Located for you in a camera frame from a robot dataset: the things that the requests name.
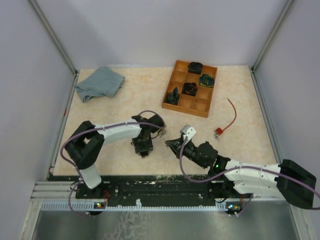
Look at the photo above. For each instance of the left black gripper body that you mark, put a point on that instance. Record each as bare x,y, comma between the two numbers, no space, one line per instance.
142,144

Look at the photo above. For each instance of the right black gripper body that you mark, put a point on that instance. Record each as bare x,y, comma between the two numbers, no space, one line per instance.
190,151

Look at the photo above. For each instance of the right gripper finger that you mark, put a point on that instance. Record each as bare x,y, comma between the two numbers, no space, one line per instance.
175,142
175,149

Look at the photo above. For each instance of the black cable lock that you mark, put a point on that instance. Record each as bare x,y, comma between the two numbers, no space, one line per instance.
144,153

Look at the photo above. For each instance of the red cable lock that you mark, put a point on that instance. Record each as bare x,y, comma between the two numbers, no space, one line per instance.
228,121

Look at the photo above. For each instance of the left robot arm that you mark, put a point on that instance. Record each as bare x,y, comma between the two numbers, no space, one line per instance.
83,147

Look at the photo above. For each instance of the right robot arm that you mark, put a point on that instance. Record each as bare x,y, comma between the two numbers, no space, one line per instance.
286,180

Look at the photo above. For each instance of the blue folded cloth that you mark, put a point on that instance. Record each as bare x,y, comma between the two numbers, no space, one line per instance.
103,82

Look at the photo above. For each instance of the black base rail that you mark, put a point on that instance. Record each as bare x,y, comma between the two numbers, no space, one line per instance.
152,185

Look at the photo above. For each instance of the white toothed cable duct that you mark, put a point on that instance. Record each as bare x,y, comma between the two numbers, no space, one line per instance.
138,205

